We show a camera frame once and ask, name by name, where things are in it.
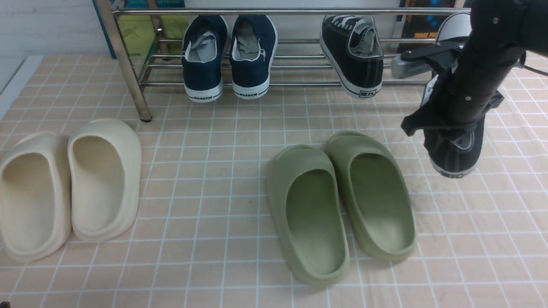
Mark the cream foam slipper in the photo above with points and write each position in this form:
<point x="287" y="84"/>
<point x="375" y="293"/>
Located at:
<point x="105" y="158"/>
<point x="35" y="197"/>

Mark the right cream foam slipper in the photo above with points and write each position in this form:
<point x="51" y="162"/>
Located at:
<point x="105" y="158"/>

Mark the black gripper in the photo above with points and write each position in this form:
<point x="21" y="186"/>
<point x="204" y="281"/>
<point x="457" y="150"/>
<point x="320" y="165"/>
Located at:
<point x="450" y="111"/>

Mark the blue and yellow book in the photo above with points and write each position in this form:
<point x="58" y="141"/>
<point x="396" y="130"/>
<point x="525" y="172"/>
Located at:
<point x="138" y="31"/>

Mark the left cream foam slipper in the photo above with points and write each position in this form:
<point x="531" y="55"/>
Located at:
<point x="35" y="197"/>

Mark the stainless steel shoe rack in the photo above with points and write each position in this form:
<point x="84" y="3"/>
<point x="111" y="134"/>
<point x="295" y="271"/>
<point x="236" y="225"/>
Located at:
<point x="109" y="14"/>

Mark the black image processing book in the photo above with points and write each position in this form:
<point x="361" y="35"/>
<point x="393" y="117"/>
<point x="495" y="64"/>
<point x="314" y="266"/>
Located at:
<point x="420" y="26"/>

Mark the left green foam slipper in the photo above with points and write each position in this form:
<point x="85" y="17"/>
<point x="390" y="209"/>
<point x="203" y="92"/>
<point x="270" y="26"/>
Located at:
<point x="302" y="193"/>

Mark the right navy canvas sneaker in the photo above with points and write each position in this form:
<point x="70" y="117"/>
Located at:
<point x="253" y="47"/>

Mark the green foam slipper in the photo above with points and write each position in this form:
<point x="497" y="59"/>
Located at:
<point x="302" y="193"/>
<point x="375" y="195"/>

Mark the black canvas sneaker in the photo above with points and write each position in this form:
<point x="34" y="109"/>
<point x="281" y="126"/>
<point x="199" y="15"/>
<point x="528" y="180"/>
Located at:
<point x="350" y="44"/>
<point x="459" y="157"/>

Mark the left navy canvas sneaker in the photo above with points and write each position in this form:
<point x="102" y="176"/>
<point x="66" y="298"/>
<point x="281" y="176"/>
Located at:
<point x="204" y="46"/>

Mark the navy canvas sneaker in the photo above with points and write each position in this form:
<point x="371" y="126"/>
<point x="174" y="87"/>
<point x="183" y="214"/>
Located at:
<point x="253" y="47"/>
<point x="204" y="46"/>

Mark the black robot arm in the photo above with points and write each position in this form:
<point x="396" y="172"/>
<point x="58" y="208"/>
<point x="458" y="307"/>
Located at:
<point x="501" y="32"/>

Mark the right green foam slipper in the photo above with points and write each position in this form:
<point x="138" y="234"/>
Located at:
<point x="375" y="195"/>

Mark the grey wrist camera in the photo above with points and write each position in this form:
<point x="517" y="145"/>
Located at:
<point x="401" y="69"/>

